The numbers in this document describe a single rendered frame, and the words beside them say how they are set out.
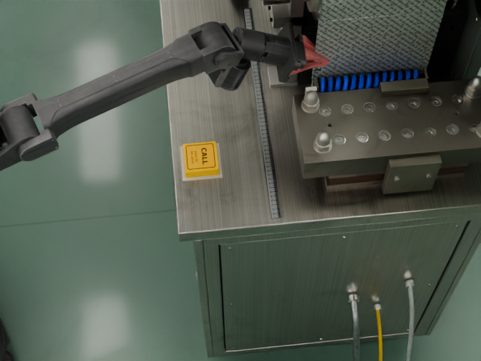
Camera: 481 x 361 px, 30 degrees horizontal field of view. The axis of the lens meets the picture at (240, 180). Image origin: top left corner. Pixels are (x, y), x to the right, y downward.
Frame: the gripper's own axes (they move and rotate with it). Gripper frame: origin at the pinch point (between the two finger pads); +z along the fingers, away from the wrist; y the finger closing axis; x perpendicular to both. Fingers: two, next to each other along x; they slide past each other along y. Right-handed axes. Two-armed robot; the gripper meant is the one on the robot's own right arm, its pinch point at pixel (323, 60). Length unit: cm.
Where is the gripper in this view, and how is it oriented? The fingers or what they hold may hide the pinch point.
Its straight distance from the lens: 179.1
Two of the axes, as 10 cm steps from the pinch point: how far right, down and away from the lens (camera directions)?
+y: 1.1, 8.7, -4.7
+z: 8.9, 1.2, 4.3
